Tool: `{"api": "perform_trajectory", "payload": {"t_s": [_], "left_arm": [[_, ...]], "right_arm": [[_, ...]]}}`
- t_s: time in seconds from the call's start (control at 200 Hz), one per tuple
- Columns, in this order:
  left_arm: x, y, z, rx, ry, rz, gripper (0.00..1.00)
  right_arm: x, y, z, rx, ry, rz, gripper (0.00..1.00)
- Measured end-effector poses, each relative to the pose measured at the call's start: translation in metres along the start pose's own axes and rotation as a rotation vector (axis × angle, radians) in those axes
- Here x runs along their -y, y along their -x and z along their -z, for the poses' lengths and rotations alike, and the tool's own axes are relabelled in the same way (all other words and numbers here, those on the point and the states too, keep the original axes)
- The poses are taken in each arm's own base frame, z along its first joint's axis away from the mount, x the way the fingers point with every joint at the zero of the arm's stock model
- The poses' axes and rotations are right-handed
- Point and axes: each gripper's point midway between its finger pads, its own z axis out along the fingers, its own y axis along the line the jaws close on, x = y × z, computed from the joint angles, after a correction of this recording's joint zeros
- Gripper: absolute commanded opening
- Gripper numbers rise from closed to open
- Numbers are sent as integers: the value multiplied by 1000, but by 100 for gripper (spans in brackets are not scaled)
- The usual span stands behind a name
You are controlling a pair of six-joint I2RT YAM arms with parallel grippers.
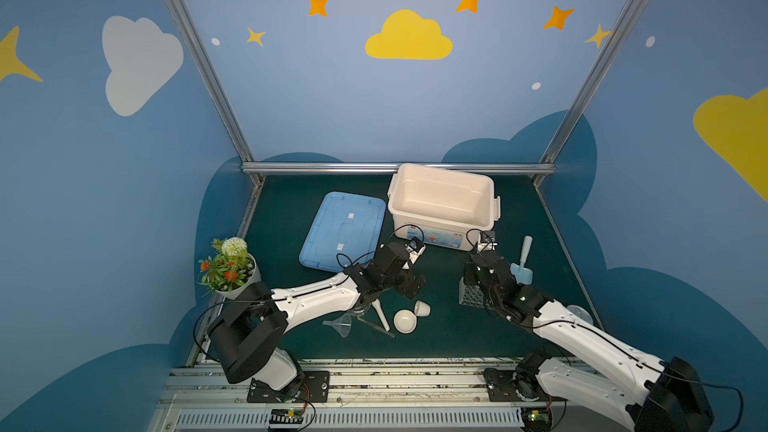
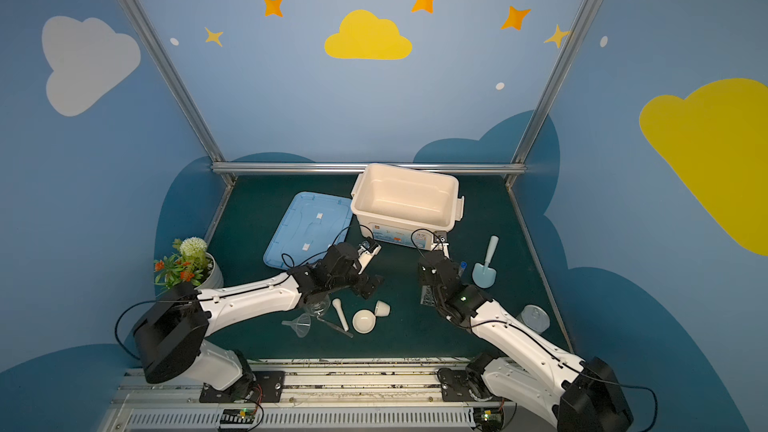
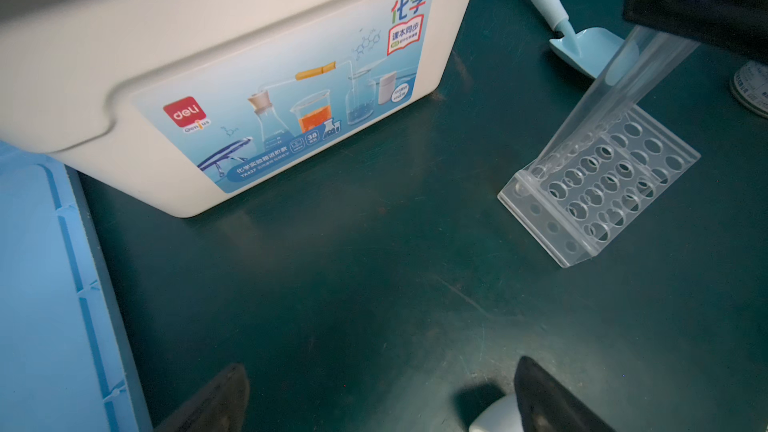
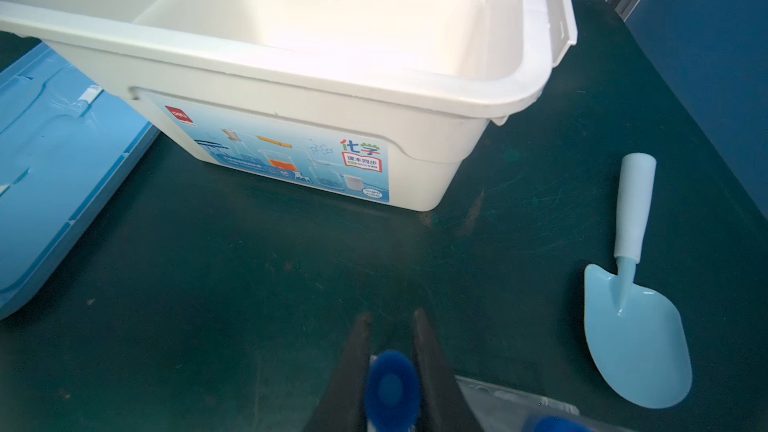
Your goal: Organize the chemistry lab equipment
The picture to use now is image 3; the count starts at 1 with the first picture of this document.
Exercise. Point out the white plastic storage bin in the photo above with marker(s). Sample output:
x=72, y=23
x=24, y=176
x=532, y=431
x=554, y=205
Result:
x=183, y=104

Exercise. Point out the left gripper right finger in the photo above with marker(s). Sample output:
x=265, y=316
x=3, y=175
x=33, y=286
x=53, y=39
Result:
x=546, y=405

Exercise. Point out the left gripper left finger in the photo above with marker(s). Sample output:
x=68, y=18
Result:
x=218, y=406

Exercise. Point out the small white crucible cup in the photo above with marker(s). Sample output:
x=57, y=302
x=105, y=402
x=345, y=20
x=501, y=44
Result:
x=501, y=416

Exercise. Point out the clear plastic beaker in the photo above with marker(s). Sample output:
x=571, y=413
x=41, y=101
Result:
x=749, y=87

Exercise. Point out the clear test tube rack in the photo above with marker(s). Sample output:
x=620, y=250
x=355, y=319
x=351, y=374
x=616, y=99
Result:
x=576, y=201

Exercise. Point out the light blue bin lid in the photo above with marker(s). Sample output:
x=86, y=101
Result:
x=66, y=361

